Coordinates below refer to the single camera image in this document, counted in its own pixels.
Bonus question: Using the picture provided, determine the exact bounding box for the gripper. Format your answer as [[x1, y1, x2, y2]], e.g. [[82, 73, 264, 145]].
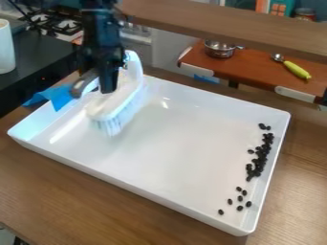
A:
[[69, 44, 128, 100]]

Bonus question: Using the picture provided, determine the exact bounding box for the white brush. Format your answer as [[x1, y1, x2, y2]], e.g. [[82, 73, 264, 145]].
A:
[[82, 50, 150, 139]]

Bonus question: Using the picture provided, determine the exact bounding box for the pile of black bits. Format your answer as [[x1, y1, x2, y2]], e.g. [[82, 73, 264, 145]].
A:
[[215, 122, 276, 216]]

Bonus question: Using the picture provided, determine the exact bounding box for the blue tape piece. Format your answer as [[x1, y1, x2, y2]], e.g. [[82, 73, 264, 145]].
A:
[[21, 83, 100, 113]]

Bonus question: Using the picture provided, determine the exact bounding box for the black table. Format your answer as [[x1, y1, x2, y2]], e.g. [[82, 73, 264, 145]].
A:
[[0, 29, 82, 119]]

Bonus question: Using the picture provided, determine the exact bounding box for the toy stove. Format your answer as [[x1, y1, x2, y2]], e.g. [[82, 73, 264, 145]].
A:
[[24, 11, 85, 36]]

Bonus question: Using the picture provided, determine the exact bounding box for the white cylinder container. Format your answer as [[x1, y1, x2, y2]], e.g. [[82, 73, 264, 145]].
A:
[[0, 18, 17, 76]]

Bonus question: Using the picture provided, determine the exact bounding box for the white tray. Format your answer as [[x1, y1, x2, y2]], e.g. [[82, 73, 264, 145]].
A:
[[6, 74, 293, 237]]

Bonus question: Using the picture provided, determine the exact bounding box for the silver pot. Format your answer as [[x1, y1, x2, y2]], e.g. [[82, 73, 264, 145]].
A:
[[202, 38, 246, 59]]

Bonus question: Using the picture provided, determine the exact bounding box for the wooden board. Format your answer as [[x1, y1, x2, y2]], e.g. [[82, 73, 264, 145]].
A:
[[120, 0, 327, 64]]

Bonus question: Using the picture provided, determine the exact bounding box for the orange and teal box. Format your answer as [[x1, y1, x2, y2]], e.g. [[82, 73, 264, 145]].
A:
[[253, 0, 296, 17]]

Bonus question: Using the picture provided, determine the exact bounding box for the red can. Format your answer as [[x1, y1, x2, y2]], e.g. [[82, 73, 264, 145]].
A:
[[292, 7, 318, 23]]

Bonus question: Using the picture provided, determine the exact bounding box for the yellow-handled silver scoop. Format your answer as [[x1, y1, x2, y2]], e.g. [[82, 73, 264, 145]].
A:
[[269, 53, 314, 80]]

